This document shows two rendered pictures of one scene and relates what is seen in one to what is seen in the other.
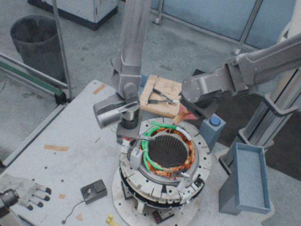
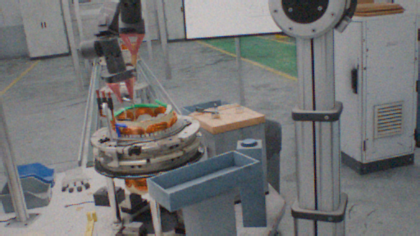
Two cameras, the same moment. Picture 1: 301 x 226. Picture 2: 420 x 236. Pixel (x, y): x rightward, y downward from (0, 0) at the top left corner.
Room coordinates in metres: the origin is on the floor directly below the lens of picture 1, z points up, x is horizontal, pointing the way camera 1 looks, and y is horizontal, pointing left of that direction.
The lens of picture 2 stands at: (0.00, -1.20, 1.46)
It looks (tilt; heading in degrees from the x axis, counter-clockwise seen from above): 16 degrees down; 57
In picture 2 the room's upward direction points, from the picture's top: 6 degrees counter-clockwise
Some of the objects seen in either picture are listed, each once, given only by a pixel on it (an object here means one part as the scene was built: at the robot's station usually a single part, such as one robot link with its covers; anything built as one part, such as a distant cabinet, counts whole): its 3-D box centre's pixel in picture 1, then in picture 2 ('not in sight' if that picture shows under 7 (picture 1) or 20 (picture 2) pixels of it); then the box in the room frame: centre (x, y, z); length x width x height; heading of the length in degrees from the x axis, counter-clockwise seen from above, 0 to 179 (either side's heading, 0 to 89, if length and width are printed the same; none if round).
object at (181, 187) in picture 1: (183, 181); (110, 124); (0.39, -0.14, 1.15); 0.03 x 0.02 x 0.12; 62
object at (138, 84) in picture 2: not in sight; (121, 70); (1.36, 2.04, 0.94); 0.39 x 0.39 x 0.30
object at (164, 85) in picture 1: (165, 96); (225, 117); (0.82, -0.07, 1.05); 0.20 x 0.19 x 0.02; 79
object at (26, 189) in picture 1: (23, 189); (75, 178); (0.43, 0.47, 0.79); 0.24 x 0.12 x 0.02; 68
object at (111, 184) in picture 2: (141, 202); (112, 193); (0.40, -0.03, 0.91); 0.02 x 0.02 x 0.21
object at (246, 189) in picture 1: (238, 189); (210, 223); (0.50, -0.41, 0.92); 0.25 x 0.11 x 0.28; 178
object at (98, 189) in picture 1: (93, 191); (109, 195); (0.45, 0.17, 0.81); 0.10 x 0.06 x 0.06; 125
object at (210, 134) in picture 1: (207, 138); (252, 183); (0.73, -0.29, 0.91); 0.07 x 0.07 x 0.25; 48
